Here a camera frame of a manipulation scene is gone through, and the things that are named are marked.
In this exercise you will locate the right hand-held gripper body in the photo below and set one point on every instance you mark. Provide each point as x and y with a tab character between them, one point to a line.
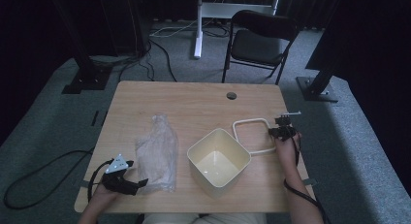
287	133

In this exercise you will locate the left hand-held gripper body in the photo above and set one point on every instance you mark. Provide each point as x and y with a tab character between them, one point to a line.
116	178

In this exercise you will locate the cream container lid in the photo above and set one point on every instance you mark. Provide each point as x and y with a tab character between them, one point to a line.
248	120

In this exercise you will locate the clear plastic bag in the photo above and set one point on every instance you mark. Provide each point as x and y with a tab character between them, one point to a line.
158	156

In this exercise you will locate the cream plastic bin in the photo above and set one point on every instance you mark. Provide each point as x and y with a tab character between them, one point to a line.
219	166

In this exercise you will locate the person's left hand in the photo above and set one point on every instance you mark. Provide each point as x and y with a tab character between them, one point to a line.
105	195

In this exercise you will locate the person's right hand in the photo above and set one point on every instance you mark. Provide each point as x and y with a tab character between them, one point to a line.
287	154

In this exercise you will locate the round grey table grommet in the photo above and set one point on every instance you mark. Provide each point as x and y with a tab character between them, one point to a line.
231	95

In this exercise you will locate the black floor tape strips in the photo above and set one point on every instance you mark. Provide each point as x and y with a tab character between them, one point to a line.
94	118

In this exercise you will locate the black folding chair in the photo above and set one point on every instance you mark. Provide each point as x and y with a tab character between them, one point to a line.
255	48

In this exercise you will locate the black stand with base plate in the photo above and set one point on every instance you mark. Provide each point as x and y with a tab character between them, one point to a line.
318	88
87	78

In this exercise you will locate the white metal desk frame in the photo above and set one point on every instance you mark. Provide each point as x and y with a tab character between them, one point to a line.
198	39

